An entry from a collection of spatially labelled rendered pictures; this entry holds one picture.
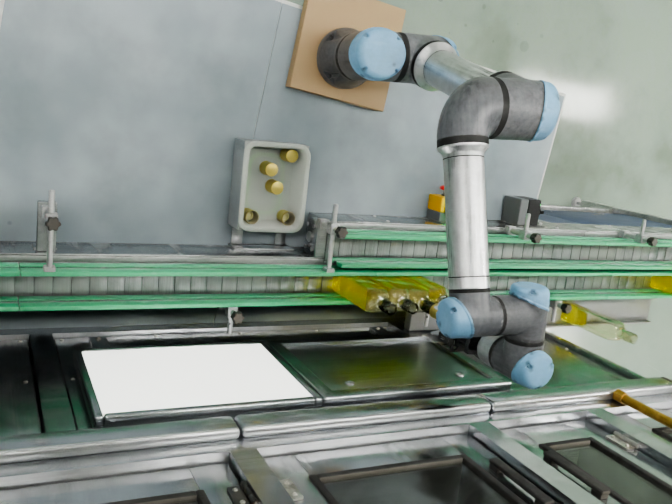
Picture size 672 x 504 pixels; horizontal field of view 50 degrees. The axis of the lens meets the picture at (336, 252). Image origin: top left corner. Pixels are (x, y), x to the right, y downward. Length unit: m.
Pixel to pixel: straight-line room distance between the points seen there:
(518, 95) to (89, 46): 0.95
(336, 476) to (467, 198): 0.54
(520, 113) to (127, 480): 0.93
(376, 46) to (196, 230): 0.63
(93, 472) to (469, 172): 0.81
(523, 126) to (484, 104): 0.10
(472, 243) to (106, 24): 0.96
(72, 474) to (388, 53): 1.09
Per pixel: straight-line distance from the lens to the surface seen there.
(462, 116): 1.33
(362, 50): 1.67
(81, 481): 1.22
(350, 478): 1.27
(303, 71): 1.85
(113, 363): 1.54
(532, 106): 1.40
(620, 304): 2.53
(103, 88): 1.75
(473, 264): 1.30
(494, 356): 1.45
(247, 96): 1.83
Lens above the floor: 2.49
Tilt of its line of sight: 61 degrees down
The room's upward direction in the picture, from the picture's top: 118 degrees clockwise
